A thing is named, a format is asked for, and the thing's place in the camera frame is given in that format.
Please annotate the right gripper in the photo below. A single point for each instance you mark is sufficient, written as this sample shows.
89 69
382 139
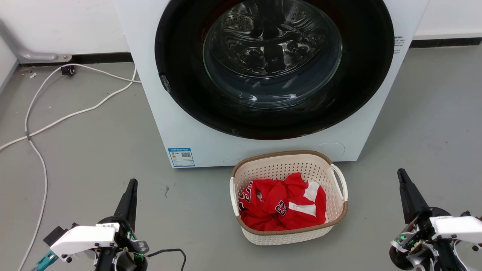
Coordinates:
444 233

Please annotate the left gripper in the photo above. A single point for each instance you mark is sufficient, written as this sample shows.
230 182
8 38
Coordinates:
86 237

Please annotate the cream perforated laundry basket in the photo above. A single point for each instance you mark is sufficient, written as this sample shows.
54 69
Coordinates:
278 165

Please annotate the blue energy label sticker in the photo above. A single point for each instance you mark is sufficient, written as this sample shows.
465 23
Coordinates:
181 157

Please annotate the white front-load washing machine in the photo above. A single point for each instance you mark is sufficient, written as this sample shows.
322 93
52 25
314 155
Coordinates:
211 146

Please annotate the round black glass washer door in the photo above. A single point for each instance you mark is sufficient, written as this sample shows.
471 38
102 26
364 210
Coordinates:
188 94

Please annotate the red basketball jersey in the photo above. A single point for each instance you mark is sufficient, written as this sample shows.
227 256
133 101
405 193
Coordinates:
271 210

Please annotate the small black floor plug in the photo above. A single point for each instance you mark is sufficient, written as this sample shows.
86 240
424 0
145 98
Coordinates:
68 70

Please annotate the small printed text sticker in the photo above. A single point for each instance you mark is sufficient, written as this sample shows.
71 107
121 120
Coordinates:
398 44

